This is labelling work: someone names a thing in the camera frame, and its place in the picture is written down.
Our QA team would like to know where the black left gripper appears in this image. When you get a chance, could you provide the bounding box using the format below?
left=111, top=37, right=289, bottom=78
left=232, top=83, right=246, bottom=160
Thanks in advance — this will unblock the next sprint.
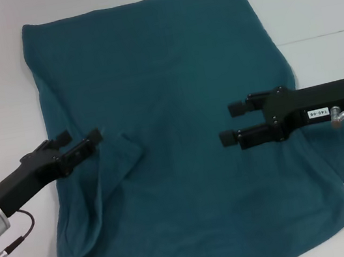
left=0, top=124, right=115, bottom=220

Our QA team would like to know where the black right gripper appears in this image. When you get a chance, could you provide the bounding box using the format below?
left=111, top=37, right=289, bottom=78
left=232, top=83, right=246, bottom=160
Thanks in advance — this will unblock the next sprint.
left=212, top=74, right=344, bottom=155

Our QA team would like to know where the teal blue shirt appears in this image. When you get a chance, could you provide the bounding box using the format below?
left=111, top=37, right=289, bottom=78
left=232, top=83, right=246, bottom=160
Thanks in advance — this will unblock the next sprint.
left=12, top=0, right=344, bottom=257

